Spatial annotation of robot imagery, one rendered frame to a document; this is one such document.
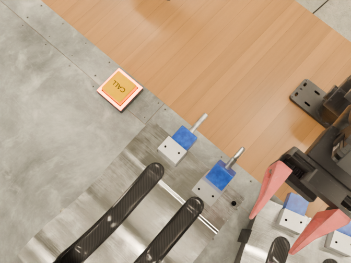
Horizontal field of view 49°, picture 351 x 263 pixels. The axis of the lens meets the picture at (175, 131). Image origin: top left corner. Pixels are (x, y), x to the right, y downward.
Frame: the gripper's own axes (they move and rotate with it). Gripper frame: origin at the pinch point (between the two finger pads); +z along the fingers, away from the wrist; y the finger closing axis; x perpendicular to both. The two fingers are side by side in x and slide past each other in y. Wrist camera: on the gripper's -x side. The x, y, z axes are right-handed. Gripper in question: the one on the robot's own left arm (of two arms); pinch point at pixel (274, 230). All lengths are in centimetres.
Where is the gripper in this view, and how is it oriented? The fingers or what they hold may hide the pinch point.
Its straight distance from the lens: 50.7
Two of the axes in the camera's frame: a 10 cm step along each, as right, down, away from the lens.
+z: -6.7, 7.2, -1.8
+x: 0.0, 2.5, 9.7
